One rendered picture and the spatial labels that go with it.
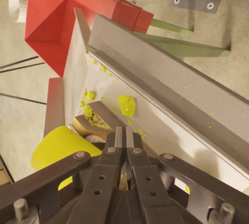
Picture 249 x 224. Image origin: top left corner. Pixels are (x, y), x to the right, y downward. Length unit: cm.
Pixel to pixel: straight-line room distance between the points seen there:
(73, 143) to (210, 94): 17
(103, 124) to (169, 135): 10
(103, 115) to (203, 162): 15
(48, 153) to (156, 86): 16
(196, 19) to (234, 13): 21
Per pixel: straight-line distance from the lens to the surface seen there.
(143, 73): 24
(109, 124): 26
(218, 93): 21
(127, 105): 26
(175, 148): 24
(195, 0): 130
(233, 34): 122
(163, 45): 43
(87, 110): 28
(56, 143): 24
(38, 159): 25
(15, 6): 260
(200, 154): 23
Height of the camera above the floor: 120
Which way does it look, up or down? 48 degrees down
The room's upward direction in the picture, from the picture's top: 106 degrees counter-clockwise
